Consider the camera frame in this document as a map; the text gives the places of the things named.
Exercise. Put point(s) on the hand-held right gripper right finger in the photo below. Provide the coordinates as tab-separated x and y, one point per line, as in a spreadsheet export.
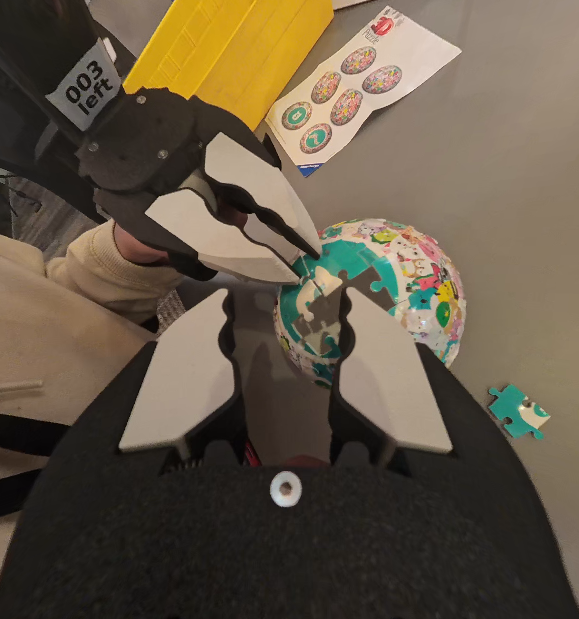
391	387

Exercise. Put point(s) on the colourful puzzle ball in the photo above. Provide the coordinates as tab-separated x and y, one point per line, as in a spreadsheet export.
424	290

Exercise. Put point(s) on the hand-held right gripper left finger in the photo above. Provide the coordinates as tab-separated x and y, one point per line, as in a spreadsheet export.
183	387

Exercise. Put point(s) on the printed instruction sheet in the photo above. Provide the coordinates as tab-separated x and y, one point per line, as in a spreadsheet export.
415	53

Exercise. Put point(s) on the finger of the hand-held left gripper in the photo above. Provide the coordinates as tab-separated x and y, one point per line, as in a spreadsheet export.
207	237
255	179

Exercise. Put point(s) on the yellow plastic bin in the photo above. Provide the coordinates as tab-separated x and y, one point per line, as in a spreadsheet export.
231	43

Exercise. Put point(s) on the person's left hand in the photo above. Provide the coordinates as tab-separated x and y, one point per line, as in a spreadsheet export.
137	249

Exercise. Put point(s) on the teal and white puzzle piece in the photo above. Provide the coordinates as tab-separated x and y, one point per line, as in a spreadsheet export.
318	285
511	408

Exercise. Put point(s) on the person's left forearm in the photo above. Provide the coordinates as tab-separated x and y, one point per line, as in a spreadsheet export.
91	266

